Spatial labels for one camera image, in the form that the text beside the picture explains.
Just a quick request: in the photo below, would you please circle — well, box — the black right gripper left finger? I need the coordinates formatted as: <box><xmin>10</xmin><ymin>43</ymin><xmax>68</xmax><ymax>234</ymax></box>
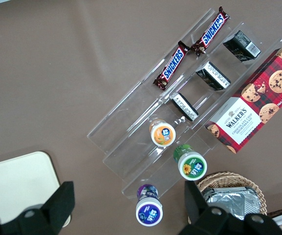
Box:
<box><xmin>0</xmin><ymin>181</ymin><xmax>75</xmax><ymax>235</ymax></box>

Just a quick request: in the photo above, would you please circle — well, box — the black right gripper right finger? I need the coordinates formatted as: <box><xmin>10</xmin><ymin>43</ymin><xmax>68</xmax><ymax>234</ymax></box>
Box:
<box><xmin>177</xmin><ymin>181</ymin><xmax>282</xmax><ymax>235</ymax></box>

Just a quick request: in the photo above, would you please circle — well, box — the aluminium foil tray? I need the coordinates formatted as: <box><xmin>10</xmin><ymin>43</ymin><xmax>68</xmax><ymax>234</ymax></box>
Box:
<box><xmin>201</xmin><ymin>186</ymin><xmax>260</xmax><ymax>221</ymax></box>

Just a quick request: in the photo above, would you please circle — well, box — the light wicker basket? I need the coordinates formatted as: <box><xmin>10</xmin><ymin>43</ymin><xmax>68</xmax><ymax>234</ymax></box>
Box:
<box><xmin>195</xmin><ymin>172</ymin><xmax>268</xmax><ymax>217</ymax></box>

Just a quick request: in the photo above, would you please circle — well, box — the beige serving tray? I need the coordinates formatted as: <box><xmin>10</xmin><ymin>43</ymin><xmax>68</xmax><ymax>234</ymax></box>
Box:
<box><xmin>0</xmin><ymin>151</ymin><xmax>72</xmax><ymax>226</ymax></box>

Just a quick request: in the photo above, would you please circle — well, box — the green yogurt bottle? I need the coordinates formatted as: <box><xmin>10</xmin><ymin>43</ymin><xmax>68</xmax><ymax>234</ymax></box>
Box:
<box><xmin>173</xmin><ymin>143</ymin><xmax>208</xmax><ymax>182</ymax></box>

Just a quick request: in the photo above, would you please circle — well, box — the purple yogurt bottle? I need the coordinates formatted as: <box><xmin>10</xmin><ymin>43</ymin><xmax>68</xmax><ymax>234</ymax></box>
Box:
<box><xmin>135</xmin><ymin>184</ymin><xmax>163</xmax><ymax>226</ymax></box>

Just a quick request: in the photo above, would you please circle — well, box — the orange yogurt bottle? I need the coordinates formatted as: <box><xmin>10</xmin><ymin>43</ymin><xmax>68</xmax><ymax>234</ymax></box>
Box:
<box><xmin>149</xmin><ymin>118</ymin><xmax>176</xmax><ymax>147</ymax></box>

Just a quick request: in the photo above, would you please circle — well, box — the clear acrylic tiered stand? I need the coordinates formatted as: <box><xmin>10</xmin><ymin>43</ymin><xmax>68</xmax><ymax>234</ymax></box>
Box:
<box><xmin>86</xmin><ymin>79</ymin><xmax>217</xmax><ymax>199</ymax></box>
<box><xmin>140</xmin><ymin>7</ymin><xmax>282</xmax><ymax>138</ymax></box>

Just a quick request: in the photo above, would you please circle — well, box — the small black carton box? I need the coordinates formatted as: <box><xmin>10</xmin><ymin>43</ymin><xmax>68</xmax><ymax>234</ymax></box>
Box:
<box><xmin>195</xmin><ymin>61</ymin><xmax>231</xmax><ymax>92</ymax></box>
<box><xmin>222</xmin><ymin>30</ymin><xmax>262</xmax><ymax>64</ymax></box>
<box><xmin>169</xmin><ymin>92</ymin><xmax>199</xmax><ymax>122</ymax></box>

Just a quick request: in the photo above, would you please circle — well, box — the red Walkers shortbread box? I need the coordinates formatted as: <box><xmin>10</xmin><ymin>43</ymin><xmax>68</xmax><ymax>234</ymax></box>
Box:
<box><xmin>204</xmin><ymin>46</ymin><xmax>282</xmax><ymax>154</ymax></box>

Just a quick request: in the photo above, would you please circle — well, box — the Snickers chocolate bar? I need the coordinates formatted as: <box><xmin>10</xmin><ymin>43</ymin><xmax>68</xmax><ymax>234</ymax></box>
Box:
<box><xmin>190</xmin><ymin>6</ymin><xmax>231</xmax><ymax>56</ymax></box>
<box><xmin>153</xmin><ymin>41</ymin><xmax>190</xmax><ymax>92</ymax></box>

